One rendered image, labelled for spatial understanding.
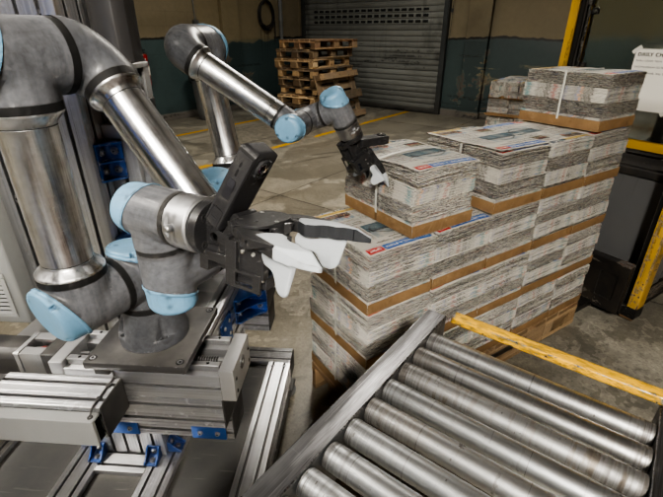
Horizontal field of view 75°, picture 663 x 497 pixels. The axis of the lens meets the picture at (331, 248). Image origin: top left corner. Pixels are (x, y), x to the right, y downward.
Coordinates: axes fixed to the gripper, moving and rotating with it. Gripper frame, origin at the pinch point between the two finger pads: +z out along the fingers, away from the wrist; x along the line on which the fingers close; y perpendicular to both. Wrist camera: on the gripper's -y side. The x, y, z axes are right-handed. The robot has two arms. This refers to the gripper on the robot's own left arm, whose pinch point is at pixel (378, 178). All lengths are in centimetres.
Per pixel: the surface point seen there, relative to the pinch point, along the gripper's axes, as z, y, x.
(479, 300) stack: 68, -10, 18
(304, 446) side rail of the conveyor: -17, 67, 65
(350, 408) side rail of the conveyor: -11, 57, 62
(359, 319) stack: 28.1, 35.8, 14.5
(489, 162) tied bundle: 17.4, -36.3, 13.1
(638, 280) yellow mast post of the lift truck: 139, -96, 33
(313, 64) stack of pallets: 155, -260, -552
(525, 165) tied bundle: 26, -47, 18
